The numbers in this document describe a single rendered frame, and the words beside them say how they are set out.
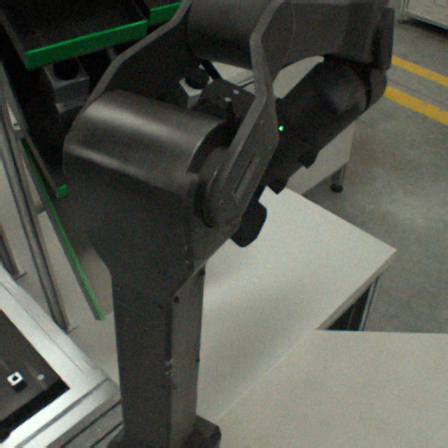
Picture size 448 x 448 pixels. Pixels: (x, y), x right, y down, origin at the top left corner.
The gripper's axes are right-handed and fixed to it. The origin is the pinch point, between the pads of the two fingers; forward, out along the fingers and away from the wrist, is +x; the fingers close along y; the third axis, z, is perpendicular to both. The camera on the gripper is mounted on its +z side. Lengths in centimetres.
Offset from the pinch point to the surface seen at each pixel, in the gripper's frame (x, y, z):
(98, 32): -3.4, -2.2, 20.2
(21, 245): 56, -19, 18
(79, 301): 46.1, -11.0, 2.6
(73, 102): 9.6, -6.9, 19.9
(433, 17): 41, -407, -71
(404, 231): 70, -159, -90
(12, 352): 36.9, 8.6, 5.9
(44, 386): 33.0, 11.5, 0.1
